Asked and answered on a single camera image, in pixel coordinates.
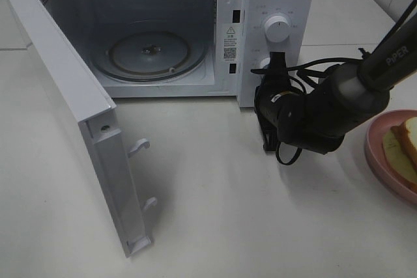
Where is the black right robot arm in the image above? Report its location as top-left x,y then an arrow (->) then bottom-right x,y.
251,0 -> 416,165

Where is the white warning label sticker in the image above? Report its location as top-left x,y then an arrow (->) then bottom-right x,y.
221,23 -> 242,63

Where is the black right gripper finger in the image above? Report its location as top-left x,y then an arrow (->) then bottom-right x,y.
268,51 -> 287,73

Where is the glass microwave turntable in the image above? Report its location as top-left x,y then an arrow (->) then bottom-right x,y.
90,20 -> 214,83

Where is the white microwave oven body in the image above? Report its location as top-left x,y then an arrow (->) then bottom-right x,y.
41,0 -> 311,107

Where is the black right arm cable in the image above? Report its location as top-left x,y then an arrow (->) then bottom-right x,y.
250,48 -> 369,165

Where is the white bread sandwich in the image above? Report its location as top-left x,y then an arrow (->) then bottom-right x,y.
382,117 -> 416,193

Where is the upper white power knob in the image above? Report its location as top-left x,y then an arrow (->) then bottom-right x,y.
264,13 -> 291,43

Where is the pink round plate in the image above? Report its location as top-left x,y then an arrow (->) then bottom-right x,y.
364,109 -> 416,204

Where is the white microwave door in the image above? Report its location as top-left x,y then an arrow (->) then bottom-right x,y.
7,0 -> 157,257

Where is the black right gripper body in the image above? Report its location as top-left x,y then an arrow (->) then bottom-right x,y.
254,69 -> 306,122

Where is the lower white timer knob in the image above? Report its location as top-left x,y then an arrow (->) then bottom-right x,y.
255,57 -> 270,75

